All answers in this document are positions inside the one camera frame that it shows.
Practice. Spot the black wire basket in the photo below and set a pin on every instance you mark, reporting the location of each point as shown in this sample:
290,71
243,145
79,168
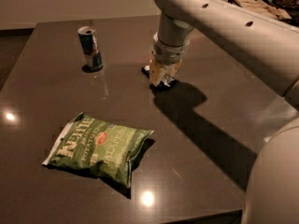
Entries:
292,21

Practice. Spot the white napkin stack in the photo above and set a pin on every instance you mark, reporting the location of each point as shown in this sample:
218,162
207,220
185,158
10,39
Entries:
261,7

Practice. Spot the blue silver drink can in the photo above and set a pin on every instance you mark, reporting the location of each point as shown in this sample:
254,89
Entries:
92,55

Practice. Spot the green jalapeno chips bag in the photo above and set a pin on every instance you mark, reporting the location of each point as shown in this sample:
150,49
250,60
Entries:
97,148

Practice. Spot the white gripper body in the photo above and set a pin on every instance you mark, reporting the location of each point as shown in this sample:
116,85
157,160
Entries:
169,54

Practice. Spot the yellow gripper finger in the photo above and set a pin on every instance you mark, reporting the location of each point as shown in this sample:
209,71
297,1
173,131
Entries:
156,72
172,70

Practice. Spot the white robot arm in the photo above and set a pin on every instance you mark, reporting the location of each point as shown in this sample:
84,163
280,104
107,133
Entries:
270,50

